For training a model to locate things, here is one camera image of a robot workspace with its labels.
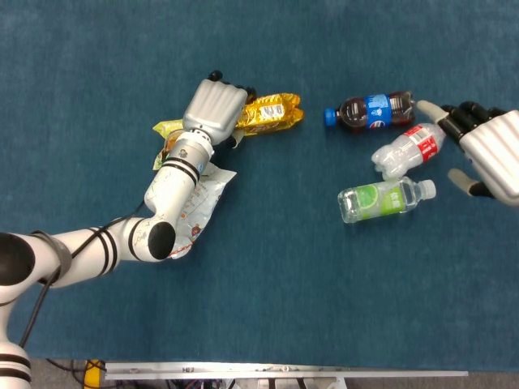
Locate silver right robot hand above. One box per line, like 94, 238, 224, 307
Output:
417, 100, 519, 210

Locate clear bottle red label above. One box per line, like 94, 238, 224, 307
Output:
371, 122, 447, 182

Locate clear bottle green label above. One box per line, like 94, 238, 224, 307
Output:
337, 177, 438, 224

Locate cola bottle blue cap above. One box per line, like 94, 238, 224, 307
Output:
323, 91, 418, 134

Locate gold foil biscuit package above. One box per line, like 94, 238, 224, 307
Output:
234, 92, 305, 137

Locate white snack bag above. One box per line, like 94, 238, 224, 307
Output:
169, 164, 238, 260

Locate yellow green snack bag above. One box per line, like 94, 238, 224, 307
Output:
152, 118, 186, 171

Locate blue felt table cloth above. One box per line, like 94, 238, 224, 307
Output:
0, 0, 519, 372

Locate yellow plastic part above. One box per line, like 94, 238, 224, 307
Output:
84, 359, 106, 389

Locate aluminium rail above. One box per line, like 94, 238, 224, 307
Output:
104, 361, 470, 381

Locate black floor cables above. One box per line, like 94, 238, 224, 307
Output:
45, 358, 86, 384

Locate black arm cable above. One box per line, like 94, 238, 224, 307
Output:
18, 200, 147, 349

